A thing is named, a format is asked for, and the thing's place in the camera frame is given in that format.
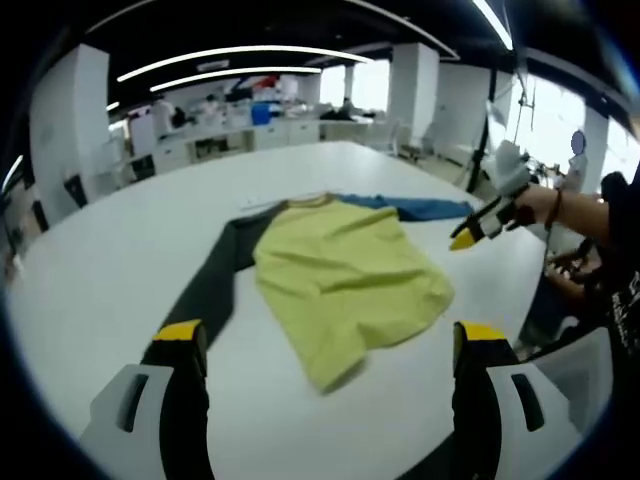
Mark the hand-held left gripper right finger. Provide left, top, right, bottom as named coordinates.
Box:
left=449, top=320, right=586, bottom=480

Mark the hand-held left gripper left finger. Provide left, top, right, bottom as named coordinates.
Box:
left=79, top=319, right=216, bottom=480

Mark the yellow grey blue garment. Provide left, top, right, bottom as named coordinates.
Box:
left=159, top=192, right=476, bottom=396

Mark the person's right hand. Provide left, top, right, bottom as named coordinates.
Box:
left=505, top=182, right=555, bottom=234

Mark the black light stand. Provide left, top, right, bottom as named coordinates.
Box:
left=463, top=69, right=502, bottom=192

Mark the grey mesh chair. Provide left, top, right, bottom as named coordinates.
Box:
left=519, top=324, right=617, bottom=437

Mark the white slim pillar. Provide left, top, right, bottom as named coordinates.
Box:
left=387, top=42, right=441, bottom=152

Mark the white office chair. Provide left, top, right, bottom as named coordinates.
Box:
left=377, top=119, right=412, bottom=154

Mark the person in black shirt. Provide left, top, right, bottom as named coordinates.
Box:
left=584, top=169, right=640, bottom=361

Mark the ceiling light strip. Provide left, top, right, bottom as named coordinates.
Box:
left=149, top=66, right=322, bottom=94
left=472, top=0, right=516, bottom=52
left=117, top=45, right=376, bottom=84

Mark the black waste bin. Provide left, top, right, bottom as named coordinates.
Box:
left=63, top=173, right=89, bottom=209

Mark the row of white cabinets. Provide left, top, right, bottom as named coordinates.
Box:
left=149, top=119, right=322, bottom=172

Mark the white square pillar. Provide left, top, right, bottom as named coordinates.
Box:
left=29, top=43, right=111, bottom=221

